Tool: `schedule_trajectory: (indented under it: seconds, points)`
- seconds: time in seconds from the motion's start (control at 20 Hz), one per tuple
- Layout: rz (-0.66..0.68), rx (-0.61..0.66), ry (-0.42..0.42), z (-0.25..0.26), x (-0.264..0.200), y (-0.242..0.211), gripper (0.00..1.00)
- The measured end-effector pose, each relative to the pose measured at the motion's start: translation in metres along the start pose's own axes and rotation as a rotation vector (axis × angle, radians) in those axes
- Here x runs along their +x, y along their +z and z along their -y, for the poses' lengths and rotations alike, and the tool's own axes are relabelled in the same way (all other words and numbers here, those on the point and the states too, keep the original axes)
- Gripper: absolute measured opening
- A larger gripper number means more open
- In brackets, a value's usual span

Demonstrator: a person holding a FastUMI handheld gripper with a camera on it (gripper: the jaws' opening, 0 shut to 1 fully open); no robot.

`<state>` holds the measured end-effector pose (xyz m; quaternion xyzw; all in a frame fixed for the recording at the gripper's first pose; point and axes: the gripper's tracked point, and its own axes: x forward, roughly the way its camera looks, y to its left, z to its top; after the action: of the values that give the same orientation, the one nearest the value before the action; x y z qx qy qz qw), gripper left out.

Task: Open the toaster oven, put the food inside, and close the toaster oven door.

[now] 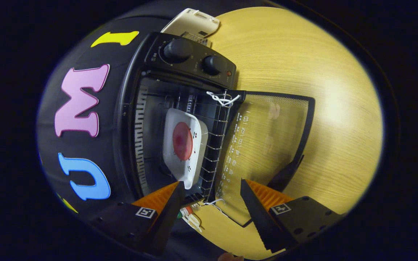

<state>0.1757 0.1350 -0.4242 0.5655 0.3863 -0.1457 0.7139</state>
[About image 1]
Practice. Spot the pink ham slice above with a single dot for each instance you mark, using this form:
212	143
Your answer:
182	141

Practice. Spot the white square plate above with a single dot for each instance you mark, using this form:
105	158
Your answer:
176	117

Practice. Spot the black toaster oven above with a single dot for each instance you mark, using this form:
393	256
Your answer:
191	58

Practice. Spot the cream bread toaster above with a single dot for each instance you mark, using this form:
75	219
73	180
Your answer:
191	23

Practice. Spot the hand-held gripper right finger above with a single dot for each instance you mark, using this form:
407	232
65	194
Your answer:
258	221

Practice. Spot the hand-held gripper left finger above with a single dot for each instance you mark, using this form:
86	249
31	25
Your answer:
169	221

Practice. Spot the small white object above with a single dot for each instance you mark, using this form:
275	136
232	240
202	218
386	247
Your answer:
194	222

